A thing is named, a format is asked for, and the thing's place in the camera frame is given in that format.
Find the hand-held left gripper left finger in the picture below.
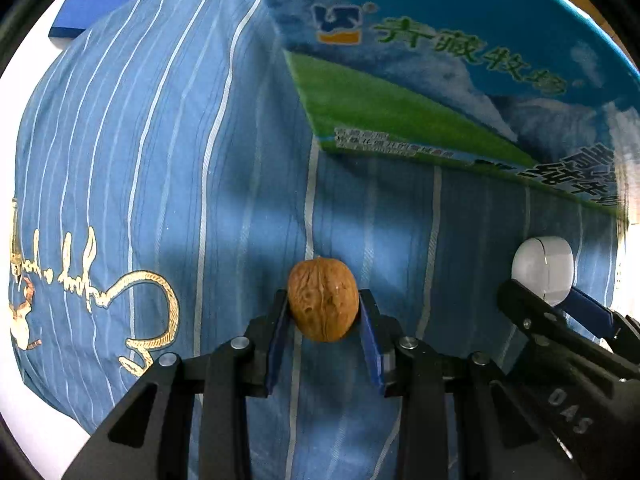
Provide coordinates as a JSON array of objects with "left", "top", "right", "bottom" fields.
[{"left": 62, "top": 289, "right": 292, "bottom": 480}]

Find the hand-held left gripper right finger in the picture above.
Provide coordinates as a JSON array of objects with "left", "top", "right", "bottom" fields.
[{"left": 356, "top": 289, "right": 586, "bottom": 480}]

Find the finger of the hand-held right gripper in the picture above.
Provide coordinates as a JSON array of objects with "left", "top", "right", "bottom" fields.
[
  {"left": 496, "top": 279, "right": 640, "bottom": 386},
  {"left": 562, "top": 287, "right": 640, "bottom": 361}
]

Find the white earbud case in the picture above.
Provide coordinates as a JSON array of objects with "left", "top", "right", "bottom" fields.
[{"left": 511, "top": 236, "right": 575, "bottom": 308}]

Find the brown walnut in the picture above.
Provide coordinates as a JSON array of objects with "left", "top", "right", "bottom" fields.
[{"left": 287, "top": 256, "right": 360, "bottom": 343}]

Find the blue milk carton box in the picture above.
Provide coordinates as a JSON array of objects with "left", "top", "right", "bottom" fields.
[{"left": 250, "top": 0, "right": 640, "bottom": 221}]

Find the blue striped blanket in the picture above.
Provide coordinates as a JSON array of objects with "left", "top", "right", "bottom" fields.
[{"left": 7, "top": 0, "right": 626, "bottom": 480}]

